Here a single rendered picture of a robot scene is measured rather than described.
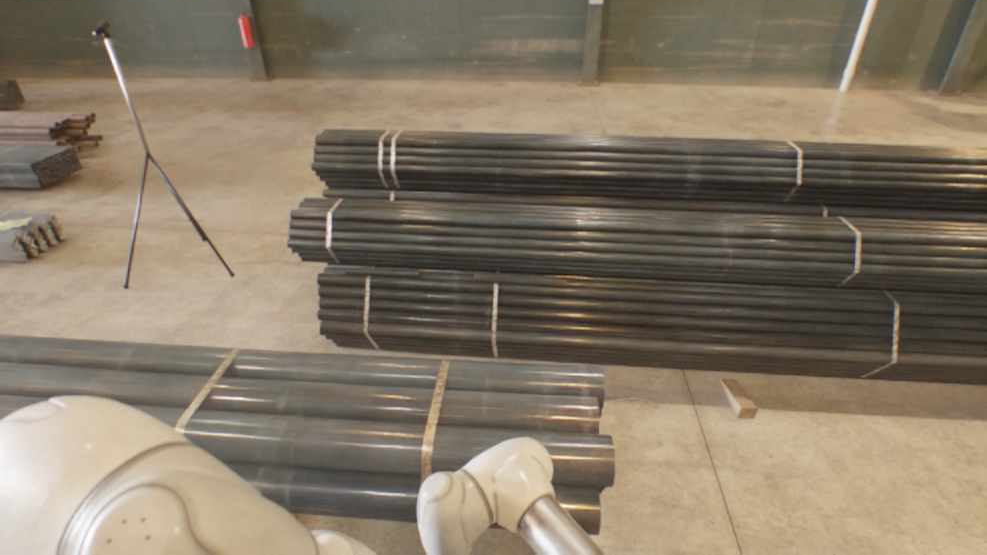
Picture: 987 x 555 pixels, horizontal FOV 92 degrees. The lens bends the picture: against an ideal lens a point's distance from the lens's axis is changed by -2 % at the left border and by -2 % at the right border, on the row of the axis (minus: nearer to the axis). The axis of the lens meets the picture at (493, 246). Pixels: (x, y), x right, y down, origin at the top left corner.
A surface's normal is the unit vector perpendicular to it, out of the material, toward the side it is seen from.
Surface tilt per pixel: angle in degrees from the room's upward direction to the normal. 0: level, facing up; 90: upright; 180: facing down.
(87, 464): 10
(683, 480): 0
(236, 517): 62
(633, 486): 0
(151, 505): 27
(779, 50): 90
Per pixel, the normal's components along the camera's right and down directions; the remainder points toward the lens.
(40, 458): -0.15, -0.70
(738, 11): -0.09, 0.50
